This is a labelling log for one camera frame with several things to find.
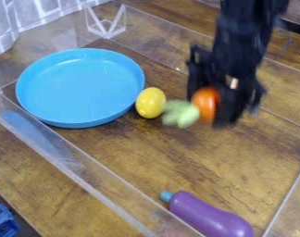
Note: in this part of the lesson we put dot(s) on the orange toy carrot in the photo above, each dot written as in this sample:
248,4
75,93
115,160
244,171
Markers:
182,113

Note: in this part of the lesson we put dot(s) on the purple toy eggplant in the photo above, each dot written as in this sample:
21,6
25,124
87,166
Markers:
213,221

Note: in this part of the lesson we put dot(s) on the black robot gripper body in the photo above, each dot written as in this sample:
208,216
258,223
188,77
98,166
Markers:
244,30

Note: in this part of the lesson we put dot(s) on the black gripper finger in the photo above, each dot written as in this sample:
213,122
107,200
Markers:
200,71
241,96

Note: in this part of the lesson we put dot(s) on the yellow toy lemon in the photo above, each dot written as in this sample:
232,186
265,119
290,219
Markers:
150,102

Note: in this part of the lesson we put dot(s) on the clear acrylic barrier wall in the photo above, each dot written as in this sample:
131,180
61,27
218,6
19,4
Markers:
89,183

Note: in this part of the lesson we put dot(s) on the blue round tray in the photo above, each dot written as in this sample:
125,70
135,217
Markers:
79,88

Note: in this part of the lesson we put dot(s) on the grey white curtain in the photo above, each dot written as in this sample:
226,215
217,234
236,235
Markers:
22,15

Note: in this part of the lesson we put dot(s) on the blue object at corner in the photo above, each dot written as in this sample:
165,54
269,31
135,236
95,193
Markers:
9,224

